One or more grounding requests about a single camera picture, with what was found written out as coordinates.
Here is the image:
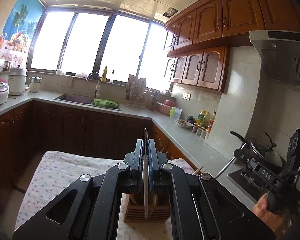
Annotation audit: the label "chrome kitchen faucet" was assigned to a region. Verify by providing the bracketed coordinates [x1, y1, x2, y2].
[85, 72, 101, 99]

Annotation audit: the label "right human hand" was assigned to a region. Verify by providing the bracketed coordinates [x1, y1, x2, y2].
[253, 193, 287, 239]

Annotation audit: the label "black wok with lid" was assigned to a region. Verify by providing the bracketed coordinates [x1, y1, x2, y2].
[230, 131, 286, 174]

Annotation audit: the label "gas stove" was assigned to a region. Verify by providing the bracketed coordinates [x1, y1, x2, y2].
[226, 168, 267, 203]

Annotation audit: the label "wooden utensil holder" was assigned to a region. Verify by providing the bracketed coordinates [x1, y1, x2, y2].
[122, 192, 172, 223]

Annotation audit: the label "yellow oil bottle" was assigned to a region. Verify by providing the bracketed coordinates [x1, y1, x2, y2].
[196, 109, 206, 125]

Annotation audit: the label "floral white tablecloth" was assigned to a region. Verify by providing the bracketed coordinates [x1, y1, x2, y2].
[14, 150, 196, 240]

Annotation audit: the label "white jug green lid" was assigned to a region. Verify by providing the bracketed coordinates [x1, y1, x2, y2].
[169, 107, 182, 121]

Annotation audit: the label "lower wooden cabinets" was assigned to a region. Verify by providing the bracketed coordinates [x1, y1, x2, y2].
[0, 101, 195, 194]

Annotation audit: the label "wooden cabinets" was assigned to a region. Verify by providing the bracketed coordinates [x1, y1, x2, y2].
[0, 101, 195, 194]
[165, 0, 300, 92]

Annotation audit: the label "pink basin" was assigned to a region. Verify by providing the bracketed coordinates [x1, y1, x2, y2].
[157, 100, 175, 115]

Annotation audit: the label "steel range hood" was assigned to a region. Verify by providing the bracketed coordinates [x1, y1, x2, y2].
[249, 30, 300, 86]

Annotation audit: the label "green sink basket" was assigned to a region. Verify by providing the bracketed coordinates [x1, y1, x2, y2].
[93, 99, 119, 109]

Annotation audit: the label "dish drying rack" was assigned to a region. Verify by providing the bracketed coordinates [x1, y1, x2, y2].
[125, 74, 147, 108]

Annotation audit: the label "upper wooden cabinets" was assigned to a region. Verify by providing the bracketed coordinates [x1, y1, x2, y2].
[165, 0, 300, 92]

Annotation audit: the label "yellow detergent bottle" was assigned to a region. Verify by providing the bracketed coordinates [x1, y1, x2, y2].
[101, 66, 108, 82]

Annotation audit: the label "small white steamer pot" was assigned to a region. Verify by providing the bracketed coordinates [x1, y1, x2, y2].
[29, 76, 42, 93]

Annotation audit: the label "large white rice cooker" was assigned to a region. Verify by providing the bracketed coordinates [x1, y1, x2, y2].
[8, 65, 27, 95]

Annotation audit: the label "tropical fruit poster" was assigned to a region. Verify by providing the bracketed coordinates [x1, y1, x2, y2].
[0, 0, 45, 68]

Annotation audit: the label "wall power socket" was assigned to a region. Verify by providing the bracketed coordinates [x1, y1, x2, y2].
[182, 93, 191, 100]

